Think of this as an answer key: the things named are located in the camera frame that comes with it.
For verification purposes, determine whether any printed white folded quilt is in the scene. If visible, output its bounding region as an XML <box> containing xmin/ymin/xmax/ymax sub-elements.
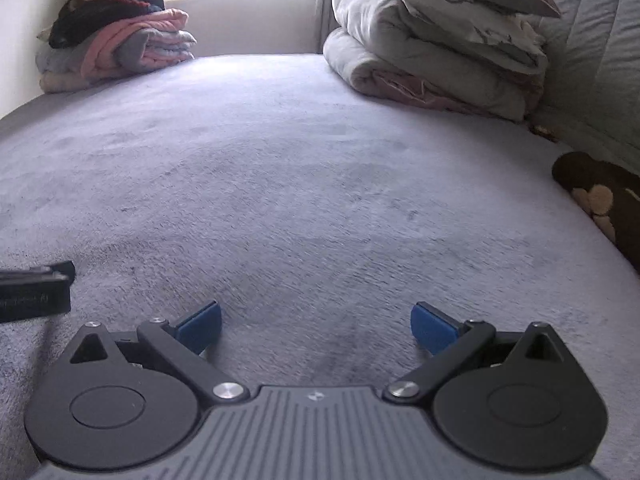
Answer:
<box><xmin>337</xmin><ymin>0</ymin><xmax>550</xmax><ymax>73</ymax></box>

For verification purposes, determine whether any quilted grey-green headboard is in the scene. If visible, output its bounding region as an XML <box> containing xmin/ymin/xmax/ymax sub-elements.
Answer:
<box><xmin>520</xmin><ymin>0</ymin><xmax>640</xmax><ymax>181</ymax></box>

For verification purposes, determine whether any grey folded blanket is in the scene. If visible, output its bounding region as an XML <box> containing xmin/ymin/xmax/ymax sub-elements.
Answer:
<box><xmin>35</xmin><ymin>40</ymin><xmax>91</xmax><ymax>73</ymax></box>

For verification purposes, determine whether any brown sweater with tan flowers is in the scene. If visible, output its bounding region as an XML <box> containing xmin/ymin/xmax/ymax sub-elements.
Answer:
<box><xmin>551</xmin><ymin>151</ymin><xmax>640</xmax><ymax>276</ymax></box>

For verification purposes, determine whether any grey folded duvet pink lining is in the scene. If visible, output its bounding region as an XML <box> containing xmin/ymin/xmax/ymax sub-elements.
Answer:
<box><xmin>322</xmin><ymin>0</ymin><xmax>546</xmax><ymax>122</ymax></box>

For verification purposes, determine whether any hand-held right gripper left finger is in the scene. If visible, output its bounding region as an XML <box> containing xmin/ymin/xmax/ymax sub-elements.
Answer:
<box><xmin>67</xmin><ymin>301</ymin><xmax>251</xmax><ymax>406</ymax></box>

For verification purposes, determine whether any dark knitted garment red trim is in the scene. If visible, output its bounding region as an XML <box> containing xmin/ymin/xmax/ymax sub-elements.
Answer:
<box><xmin>47</xmin><ymin>0</ymin><xmax>166</xmax><ymax>50</ymax></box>

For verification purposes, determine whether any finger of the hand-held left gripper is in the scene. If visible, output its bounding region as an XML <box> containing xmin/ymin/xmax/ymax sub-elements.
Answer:
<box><xmin>0</xmin><ymin>260</ymin><xmax>77</xmax><ymax>286</ymax></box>

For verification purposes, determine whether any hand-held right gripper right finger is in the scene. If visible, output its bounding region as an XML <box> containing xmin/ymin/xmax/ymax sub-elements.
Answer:
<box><xmin>382</xmin><ymin>301</ymin><xmax>571</xmax><ymax>405</ymax></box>

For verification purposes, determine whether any beige folded cloth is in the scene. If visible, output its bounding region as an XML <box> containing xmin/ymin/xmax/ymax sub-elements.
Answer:
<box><xmin>39</xmin><ymin>67</ymin><xmax>116</xmax><ymax>93</ymax></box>

